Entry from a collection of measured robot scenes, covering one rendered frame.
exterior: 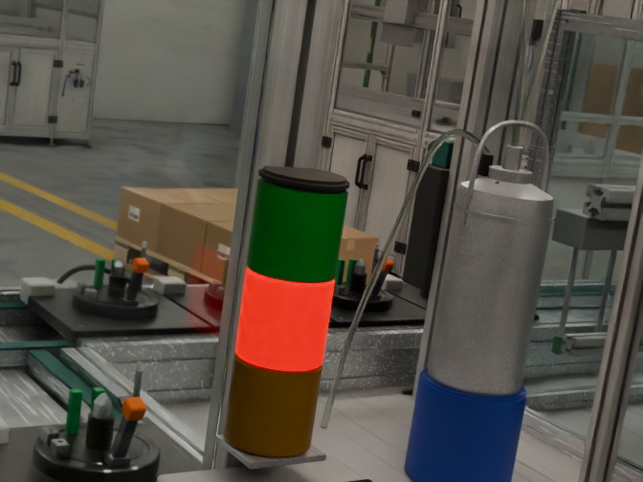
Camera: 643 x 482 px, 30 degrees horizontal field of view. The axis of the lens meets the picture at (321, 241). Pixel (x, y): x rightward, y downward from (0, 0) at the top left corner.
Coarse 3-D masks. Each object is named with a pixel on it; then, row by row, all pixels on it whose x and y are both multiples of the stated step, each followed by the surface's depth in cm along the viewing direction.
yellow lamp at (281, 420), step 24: (240, 360) 66; (240, 384) 66; (264, 384) 65; (288, 384) 65; (312, 384) 66; (240, 408) 66; (264, 408) 65; (288, 408) 66; (312, 408) 67; (240, 432) 66; (264, 432) 66; (288, 432) 66; (312, 432) 68; (288, 456) 66
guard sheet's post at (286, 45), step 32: (288, 0) 64; (320, 0) 65; (288, 32) 65; (320, 32) 66; (288, 64) 65; (320, 64) 66; (288, 96) 66; (288, 128) 66; (256, 160) 67; (288, 160) 68; (224, 384) 70; (224, 416) 70
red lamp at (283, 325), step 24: (264, 288) 64; (288, 288) 64; (312, 288) 64; (240, 312) 66; (264, 312) 65; (288, 312) 64; (312, 312) 65; (240, 336) 66; (264, 336) 65; (288, 336) 65; (312, 336) 65; (264, 360) 65; (288, 360) 65; (312, 360) 66
